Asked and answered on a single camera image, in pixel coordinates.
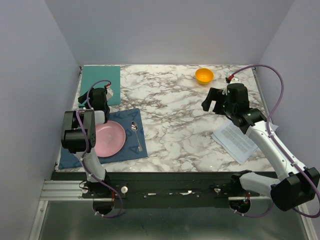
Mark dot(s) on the black mounting base bar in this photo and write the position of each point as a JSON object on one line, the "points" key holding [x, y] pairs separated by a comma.
{"points": [[166, 190]]}

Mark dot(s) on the orange bowl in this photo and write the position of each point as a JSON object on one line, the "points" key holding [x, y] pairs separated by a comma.
{"points": [[204, 76]]}

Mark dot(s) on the pink plate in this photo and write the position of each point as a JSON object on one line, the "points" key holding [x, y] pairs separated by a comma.
{"points": [[110, 138]]}

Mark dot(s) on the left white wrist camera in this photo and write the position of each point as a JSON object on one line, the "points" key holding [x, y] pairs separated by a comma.
{"points": [[109, 93]]}

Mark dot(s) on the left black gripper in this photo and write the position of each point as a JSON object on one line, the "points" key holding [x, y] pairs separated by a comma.
{"points": [[81, 99]]}

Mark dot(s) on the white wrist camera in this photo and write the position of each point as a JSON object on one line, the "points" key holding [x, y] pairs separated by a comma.
{"points": [[109, 93], [234, 80]]}

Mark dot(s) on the teal folder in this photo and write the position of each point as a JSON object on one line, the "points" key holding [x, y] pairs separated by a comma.
{"points": [[95, 73]]}

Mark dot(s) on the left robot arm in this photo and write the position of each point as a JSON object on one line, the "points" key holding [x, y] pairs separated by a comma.
{"points": [[78, 135]]}

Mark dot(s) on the silver spoon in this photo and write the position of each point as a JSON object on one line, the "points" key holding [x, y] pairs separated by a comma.
{"points": [[134, 128]]}

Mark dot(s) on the aluminium rail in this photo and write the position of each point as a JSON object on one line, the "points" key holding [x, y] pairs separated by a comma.
{"points": [[61, 190]]}

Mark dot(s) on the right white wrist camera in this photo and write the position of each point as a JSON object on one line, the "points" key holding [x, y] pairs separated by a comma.
{"points": [[234, 80]]}

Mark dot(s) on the blue letter placemat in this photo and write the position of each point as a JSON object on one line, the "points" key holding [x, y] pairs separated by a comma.
{"points": [[130, 149]]}

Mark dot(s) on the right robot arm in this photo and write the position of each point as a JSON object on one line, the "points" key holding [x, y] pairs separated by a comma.
{"points": [[295, 183]]}

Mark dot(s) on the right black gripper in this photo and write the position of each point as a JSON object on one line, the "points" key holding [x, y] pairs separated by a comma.
{"points": [[215, 94]]}

